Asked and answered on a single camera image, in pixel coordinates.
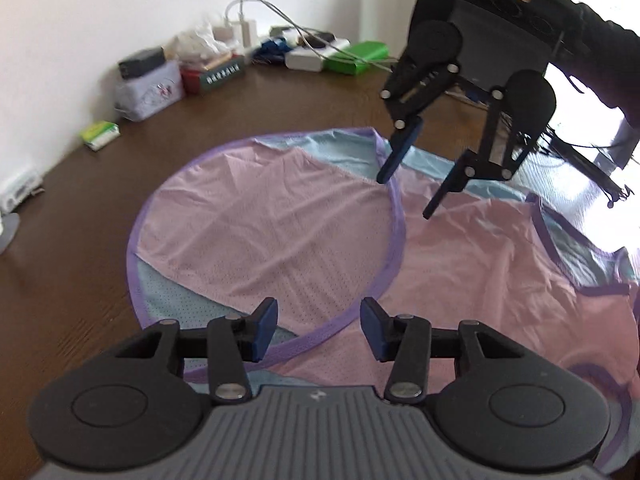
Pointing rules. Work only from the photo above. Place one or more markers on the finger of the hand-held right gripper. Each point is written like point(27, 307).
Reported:
point(447, 187)
point(402, 147)

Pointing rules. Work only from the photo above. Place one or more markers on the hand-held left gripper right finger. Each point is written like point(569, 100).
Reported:
point(372, 325)

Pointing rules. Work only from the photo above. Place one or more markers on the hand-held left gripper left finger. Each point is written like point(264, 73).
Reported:
point(265, 327)

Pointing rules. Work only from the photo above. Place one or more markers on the pink purple-trimmed mesh garment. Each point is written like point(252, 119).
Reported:
point(280, 220)

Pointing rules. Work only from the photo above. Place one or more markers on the person's right forearm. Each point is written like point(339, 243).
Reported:
point(610, 60)

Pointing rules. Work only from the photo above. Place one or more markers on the bright green box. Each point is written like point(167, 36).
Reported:
point(367, 52)

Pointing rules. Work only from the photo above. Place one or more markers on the white power strip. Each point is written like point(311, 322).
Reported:
point(305, 60)

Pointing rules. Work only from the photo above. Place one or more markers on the small black object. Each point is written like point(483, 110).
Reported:
point(317, 38)

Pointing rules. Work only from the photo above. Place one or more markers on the white charger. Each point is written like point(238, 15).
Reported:
point(224, 32)
point(246, 34)

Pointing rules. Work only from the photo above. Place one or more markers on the dark green box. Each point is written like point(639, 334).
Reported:
point(222, 74)

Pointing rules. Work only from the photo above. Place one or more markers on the red box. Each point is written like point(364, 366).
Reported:
point(191, 80)

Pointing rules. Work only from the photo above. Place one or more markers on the crumpled white plastic bag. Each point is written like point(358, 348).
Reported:
point(197, 40)

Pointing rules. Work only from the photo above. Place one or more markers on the green tissue pack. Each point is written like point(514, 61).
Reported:
point(101, 135)

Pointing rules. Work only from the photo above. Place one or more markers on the white floral tin box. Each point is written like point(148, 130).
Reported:
point(150, 92)

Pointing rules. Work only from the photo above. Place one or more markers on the black rectangular device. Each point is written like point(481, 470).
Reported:
point(142, 62)

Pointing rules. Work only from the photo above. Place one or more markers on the small white device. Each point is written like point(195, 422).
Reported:
point(20, 187)

